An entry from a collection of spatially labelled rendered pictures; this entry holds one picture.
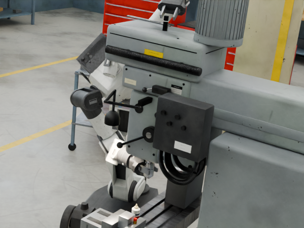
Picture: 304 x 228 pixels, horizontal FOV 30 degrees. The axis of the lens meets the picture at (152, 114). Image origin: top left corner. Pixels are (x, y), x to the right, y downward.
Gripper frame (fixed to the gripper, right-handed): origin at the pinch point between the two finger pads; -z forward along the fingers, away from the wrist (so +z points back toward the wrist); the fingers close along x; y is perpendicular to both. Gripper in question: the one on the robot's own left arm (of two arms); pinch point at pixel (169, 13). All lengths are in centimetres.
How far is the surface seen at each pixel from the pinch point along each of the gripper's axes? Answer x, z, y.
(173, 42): -8.2, -20.5, 2.4
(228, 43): -30.1, -17.8, 4.7
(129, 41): 11.9, -18.4, -3.2
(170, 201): -6, -29, -101
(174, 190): -8, -26, -95
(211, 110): -32, -51, 1
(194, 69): -19.4, -29.9, -1.0
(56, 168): 148, 83, -274
